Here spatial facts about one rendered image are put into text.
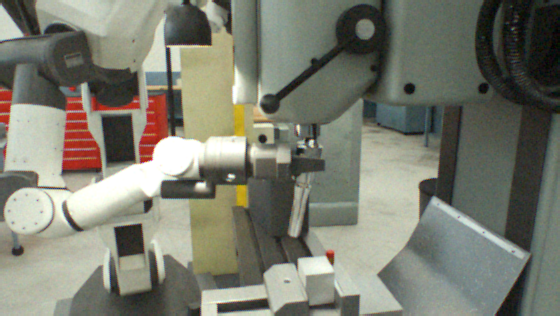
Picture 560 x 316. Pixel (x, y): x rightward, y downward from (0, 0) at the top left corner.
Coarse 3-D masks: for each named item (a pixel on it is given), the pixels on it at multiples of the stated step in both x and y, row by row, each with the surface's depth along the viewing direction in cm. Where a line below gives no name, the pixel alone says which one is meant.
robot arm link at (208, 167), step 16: (160, 144) 66; (176, 144) 66; (192, 144) 69; (208, 144) 69; (160, 160) 66; (176, 160) 66; (192, 160) 67; (208, 160) 68; (176, 176) 68; (192, 176) 69; (208, 176) 69; (176, 192) 70; (192, 192) 70; (208, 192) 70
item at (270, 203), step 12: (252, 180) 123; (264, 180) 111; (252, 192) 124; (264, 192) 112; (276, 192) 109; (288, 192) 110; (252, 204) 125; (264, 204) 113; (276, 204) 109; (288, 204) 111; (264, 216) 114; (276, 216) 110; (288, 216) 112; (264, 228) 116; (276, 228) 111
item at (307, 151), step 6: (300, 144) 71; (300, 150) 70; (306, 150) 70; (312, 150) 70; (318, 150) 70; (306, 156) 70; (312, 156) 70; (318, 156) 71; (294, 174) 72; (300, 174) 71; (306, 174) 71; (312, 174) 71
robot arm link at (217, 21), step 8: (208, 0) 115; (216, 0) 110; (224, 0) 110; (208, 8) 113; (216, 8) 113; (224, 8) 112; (208, 16) 112; (216, 16) 112; (224, 16) 114; (216, 24) 113; (224, 24) 117; (216, 32) 116
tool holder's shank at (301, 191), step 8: (296, 184) 74; (304, 184) 73; (296, 192) 73; (304, 192) 73; (296, 200) 74; (304, 200) 74; (296, 208) 74; (304, 208) 75; (296, 216) 74; (296, 224) 75; (288, 232) 76; (296, 232) 75
